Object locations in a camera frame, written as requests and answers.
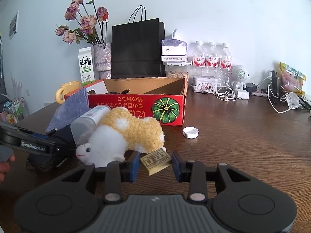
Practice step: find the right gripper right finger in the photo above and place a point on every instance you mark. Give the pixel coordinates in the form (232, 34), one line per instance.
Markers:
(225, 199)

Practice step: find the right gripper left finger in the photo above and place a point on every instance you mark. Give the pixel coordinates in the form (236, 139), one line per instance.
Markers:
(73, 201)

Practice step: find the yellow white plush toy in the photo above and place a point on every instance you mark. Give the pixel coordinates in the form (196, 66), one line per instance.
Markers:
(117, 132)

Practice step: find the white plastic bottle cap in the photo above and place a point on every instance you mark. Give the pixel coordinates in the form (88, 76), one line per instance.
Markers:
(190, 132)

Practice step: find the person's left hand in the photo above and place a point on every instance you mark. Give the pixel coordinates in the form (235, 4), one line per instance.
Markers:
(5, 168)

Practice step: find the dark navy pouch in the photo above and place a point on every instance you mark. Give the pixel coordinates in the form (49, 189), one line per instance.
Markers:
(60, 155)

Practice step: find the translucent plastic bottle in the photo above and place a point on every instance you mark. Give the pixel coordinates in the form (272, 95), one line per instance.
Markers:
(84, 126)

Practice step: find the blue denim pouch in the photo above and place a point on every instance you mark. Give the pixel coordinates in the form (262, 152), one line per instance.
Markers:
(75, 106)

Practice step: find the yellow ceramic mug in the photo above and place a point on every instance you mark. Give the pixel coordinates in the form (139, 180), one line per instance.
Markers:
(66, 88)

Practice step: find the small gold paper box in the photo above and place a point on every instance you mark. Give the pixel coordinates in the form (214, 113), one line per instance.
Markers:
(156, 161)

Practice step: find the white milk carton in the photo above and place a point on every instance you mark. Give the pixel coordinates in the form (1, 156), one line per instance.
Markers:
(86, 65)

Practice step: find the purple textured vase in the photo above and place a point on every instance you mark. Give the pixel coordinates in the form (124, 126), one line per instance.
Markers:
(102, 60)

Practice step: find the white charger block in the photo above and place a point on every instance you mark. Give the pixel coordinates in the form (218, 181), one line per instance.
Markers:
(241, 94)

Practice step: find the black power adapter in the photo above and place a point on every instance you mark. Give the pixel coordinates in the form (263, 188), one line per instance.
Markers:
(250, 87)

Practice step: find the white floral tin box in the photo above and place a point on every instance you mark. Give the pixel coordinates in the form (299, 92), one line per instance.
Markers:
(204, 84)

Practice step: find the black phone stand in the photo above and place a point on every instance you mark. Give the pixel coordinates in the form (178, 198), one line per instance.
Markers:
(275, 83)

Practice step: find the white robot figurine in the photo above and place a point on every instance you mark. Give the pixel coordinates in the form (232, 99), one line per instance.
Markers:
(239, 75)

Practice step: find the red pumpkin cardboard box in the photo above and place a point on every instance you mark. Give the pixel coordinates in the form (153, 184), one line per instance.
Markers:
(163, 98)

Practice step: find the dried pink rose bouquet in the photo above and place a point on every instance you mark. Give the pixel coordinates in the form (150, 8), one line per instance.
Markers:
(91, 21)

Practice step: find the yellow snack bag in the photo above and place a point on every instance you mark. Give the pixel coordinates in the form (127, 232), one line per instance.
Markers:
(292, 80)

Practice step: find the black paper shopping bag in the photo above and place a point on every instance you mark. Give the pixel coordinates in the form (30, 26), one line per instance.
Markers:
(136, 47)

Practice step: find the right water bottle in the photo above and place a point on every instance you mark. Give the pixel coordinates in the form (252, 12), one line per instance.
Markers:
(225, 65)

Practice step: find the water bottle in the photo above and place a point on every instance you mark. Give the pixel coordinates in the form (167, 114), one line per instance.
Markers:
(198, 59)
(212, 60)
(225, 65)

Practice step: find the clear seed container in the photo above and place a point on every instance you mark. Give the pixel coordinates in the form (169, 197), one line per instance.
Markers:
(177, 69)

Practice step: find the middle water bottle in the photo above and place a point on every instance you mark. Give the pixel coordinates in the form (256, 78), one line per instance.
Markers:
(212, 60)

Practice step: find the left water bottle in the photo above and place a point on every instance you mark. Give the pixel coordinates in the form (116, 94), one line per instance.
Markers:
(198, 59)

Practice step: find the white flat box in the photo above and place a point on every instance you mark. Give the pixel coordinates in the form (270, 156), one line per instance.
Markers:
(174, 58)

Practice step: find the white wired earphones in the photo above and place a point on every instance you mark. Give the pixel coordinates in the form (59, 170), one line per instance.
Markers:
(223, 92)

